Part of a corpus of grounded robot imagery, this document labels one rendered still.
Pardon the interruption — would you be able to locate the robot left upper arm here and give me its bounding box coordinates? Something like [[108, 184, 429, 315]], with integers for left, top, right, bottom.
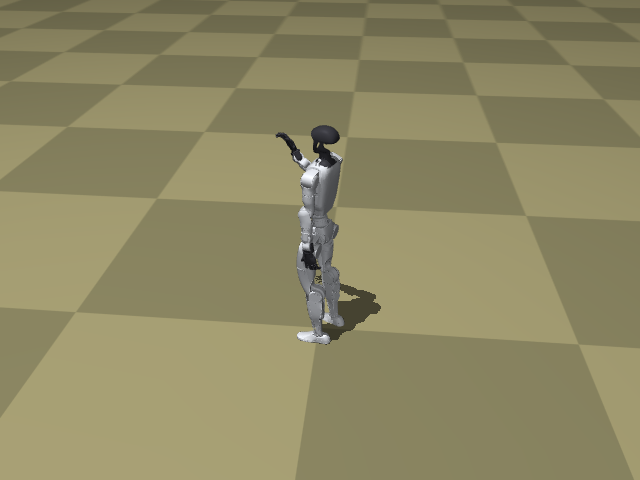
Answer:
[[298, 169, 319, 218]]

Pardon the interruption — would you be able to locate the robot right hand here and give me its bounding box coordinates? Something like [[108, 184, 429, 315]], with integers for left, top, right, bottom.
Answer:
[[276, 132, 302, 161]]

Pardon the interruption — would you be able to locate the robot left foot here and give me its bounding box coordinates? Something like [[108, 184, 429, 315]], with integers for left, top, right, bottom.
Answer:
[[297, 330, 331, 344]]

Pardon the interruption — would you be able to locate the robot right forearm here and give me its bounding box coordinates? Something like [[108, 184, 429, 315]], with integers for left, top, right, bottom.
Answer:
[[292, 152, 311, 171]]

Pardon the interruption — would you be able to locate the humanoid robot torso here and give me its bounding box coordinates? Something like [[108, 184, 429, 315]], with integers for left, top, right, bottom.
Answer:
[[305, 152, 341, 246]]

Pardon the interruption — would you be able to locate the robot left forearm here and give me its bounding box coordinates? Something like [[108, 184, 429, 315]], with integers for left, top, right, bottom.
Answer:
[[298, 210, 314, 251]]

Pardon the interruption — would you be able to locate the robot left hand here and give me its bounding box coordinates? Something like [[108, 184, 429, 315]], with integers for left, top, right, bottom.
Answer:
[[301, 243, 321, 270]]

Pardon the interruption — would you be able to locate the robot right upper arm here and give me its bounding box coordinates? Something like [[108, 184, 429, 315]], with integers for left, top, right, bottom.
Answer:
[[330, 152, 343, 165]]

